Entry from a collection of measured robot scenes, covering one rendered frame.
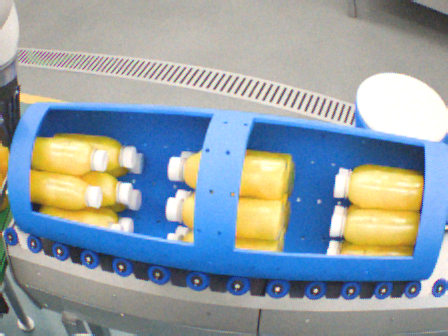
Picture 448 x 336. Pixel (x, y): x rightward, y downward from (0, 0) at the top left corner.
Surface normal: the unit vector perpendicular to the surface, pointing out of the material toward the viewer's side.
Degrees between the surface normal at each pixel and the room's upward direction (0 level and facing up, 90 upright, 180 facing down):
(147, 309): 71
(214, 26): 0
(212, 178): 36
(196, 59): 0
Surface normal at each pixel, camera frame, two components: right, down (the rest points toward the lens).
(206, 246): -0.19, 0.57
